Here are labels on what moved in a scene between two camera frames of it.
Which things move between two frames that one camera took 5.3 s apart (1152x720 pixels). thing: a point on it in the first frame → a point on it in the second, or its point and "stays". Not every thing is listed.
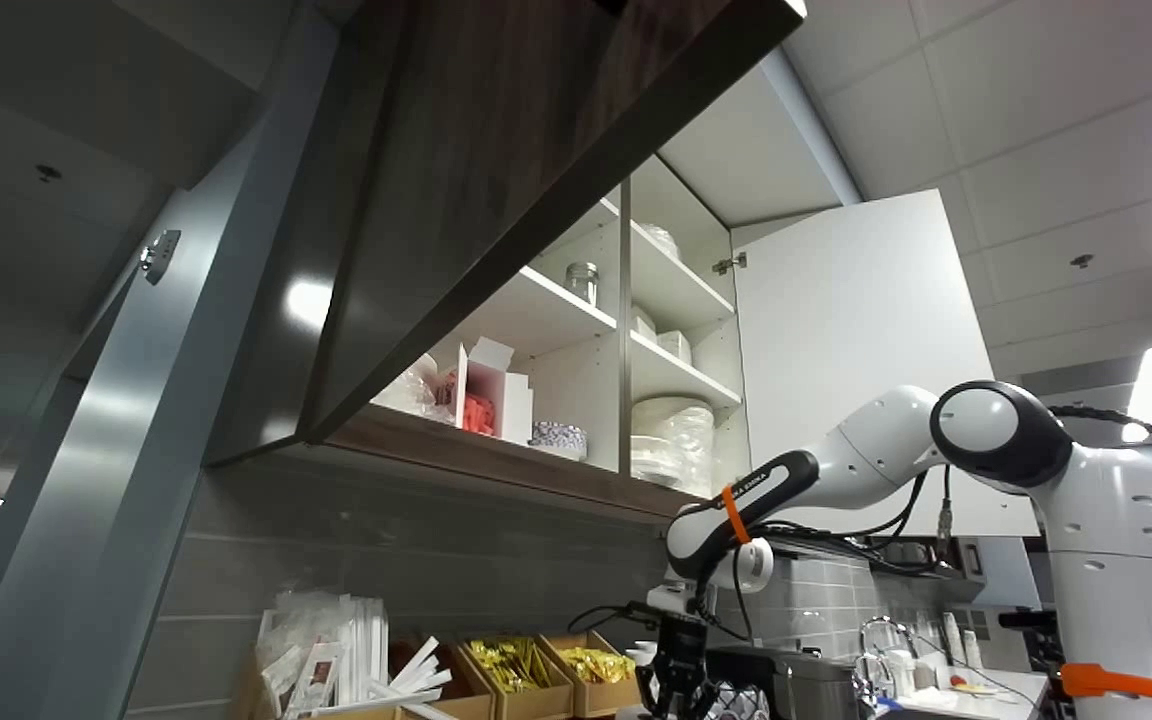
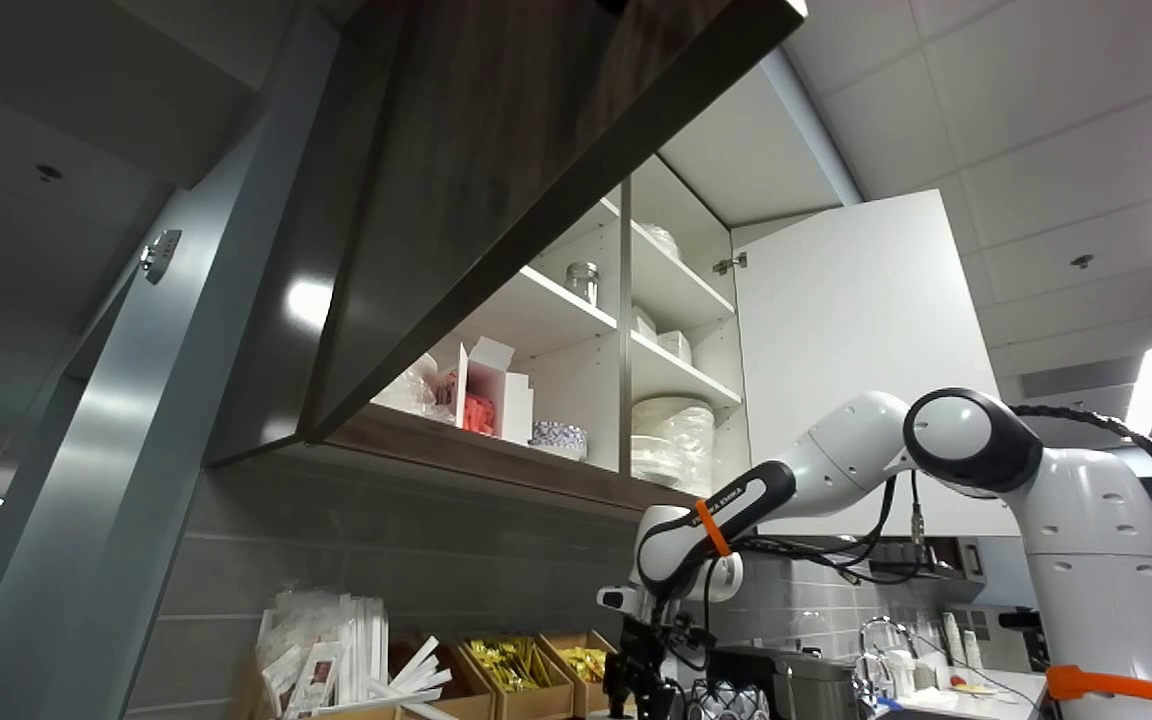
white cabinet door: [842, 304] stays
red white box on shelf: [491, 394] stays
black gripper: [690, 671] → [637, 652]
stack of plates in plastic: [674, 440] stays
